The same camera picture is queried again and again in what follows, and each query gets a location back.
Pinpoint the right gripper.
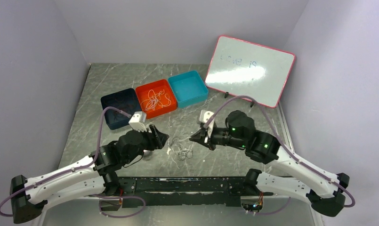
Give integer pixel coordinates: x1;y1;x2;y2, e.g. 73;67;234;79
189;123;247;151

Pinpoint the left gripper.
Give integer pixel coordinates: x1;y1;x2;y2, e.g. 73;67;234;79
124;123;169;163

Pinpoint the black cable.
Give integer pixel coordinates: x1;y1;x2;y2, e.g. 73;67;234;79
172;137;194;161

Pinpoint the brown cable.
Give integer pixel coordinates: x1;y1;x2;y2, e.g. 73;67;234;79
109;98;137;122

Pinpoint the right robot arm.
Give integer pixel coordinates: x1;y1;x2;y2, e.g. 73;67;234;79
189;110;349;217

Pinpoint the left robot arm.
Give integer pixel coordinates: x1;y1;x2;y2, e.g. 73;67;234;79
10;124;169;224

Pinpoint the orange square tray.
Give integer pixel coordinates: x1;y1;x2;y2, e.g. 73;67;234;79
135;79;177;119

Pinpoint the dark navy square tray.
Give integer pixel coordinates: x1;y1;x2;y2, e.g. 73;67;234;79
100;88;142;130

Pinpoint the teal square tray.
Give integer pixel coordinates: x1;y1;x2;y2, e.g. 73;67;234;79
167;70;209;108

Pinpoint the pink framed whiteboard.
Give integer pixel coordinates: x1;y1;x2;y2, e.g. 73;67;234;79
205;35;296;108

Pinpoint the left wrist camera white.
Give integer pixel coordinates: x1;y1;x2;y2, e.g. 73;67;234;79
129;111;147;132

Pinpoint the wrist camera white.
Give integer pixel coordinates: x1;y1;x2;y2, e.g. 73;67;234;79
199;110;215;139
129;111;147;132

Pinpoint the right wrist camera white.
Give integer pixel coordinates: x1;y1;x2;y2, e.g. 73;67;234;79
199;110;215;139

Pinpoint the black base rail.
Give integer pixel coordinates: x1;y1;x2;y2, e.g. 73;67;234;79
100;176;262;208

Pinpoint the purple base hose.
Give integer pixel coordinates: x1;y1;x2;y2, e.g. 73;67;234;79
94;194;146;218

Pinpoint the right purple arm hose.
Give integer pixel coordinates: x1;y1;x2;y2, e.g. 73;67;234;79
203;95;356;208

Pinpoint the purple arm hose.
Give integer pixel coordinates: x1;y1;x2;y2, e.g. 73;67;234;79
0;106;132;218
203;95;356;208

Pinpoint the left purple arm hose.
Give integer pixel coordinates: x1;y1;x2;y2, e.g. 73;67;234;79
0;106;132;218

